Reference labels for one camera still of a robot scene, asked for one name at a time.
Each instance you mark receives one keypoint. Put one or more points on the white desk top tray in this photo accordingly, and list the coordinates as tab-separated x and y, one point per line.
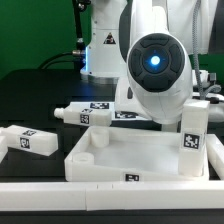
112	154

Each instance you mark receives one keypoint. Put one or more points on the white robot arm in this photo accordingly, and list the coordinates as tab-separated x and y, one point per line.
144	47

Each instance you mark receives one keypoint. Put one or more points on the white sheet with tags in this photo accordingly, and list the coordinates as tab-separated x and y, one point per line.
123	113

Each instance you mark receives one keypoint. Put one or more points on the white left obstacle bar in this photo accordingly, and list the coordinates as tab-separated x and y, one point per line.
3	148

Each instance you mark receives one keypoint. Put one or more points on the white obstacle bar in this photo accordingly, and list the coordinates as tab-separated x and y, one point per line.
68	196
215	151
3	148

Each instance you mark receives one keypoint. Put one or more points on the white right obstacle bar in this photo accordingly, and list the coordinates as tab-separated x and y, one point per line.
215	151

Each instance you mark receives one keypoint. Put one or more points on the white front obstacle bar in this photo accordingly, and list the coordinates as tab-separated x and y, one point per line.
68	196

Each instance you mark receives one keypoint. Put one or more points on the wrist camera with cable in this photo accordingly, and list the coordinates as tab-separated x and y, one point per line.
206	80

